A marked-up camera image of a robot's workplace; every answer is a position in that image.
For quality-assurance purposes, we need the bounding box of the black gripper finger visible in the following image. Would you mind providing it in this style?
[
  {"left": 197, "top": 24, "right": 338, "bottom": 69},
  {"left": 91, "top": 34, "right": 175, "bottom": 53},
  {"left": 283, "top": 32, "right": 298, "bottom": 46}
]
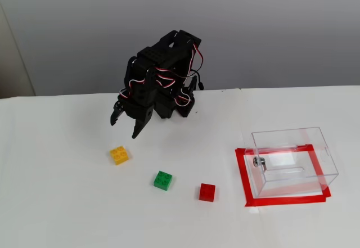
[
  {"left": 109, "top": 94, "right": 126, "bottom": 127},
  {"left": 131, "top": 106, "right": 156, "bottom": 139}
]

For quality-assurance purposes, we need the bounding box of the green lego brick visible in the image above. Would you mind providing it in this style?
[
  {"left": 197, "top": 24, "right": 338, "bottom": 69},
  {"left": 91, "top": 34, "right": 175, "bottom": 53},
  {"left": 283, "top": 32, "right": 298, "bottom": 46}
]
[{"left": 153, "top": 170, "right": 173, "bottom": 192}]

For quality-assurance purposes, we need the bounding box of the red tape frame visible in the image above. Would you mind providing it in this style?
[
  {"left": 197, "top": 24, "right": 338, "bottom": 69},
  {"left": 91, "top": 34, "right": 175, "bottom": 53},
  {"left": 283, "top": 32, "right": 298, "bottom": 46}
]
[{"left": 235, "top": 143, "right": 332, "bottom": 208}]

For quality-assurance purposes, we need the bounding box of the yellow lego brick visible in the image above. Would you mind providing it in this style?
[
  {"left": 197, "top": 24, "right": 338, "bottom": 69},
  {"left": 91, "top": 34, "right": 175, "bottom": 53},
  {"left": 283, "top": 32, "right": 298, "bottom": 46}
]
[{"left": 109, "top": 145, "right": 132, "bottom": 166}]

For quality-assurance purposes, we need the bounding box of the transparent acrylic box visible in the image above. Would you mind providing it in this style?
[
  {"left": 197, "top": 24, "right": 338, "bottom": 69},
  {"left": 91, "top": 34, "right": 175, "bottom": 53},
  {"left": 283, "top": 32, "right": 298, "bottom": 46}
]
[{"left": 244, "top": 126, "right": 339, "bottom": 199}]

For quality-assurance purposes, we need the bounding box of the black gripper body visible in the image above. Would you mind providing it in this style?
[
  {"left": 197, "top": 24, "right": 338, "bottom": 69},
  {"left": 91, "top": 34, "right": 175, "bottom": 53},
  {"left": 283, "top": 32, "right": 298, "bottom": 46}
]
[{"left": 124, "top": 85, "right": 158, "bottom": 120}]

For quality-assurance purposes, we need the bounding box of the red lego brick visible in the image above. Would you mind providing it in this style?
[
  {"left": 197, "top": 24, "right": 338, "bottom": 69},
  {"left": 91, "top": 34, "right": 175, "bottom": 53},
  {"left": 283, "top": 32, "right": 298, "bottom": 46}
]
[{"left": 199, "top": 183, "right": 217, "bottom": 202}]

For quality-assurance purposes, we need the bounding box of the silver cam lock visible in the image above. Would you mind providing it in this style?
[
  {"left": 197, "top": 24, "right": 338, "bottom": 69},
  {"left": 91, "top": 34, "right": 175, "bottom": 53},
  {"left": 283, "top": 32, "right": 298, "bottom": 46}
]
[{"left": 252, "top": 156, "right": 268, "bottom": 173}]

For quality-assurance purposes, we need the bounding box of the red white black servo cable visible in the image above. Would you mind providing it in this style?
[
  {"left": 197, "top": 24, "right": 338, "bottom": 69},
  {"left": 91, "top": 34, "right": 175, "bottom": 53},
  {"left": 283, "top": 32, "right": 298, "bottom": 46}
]
[
  {"left": 119, "top": 78, "right": 147, "bottom": 100},
  {"left": 174, "top": 87, "right": 195, "bottom": 107},
  {"left": 155, "top": 42, "right": 205, "bottom": 89}
]

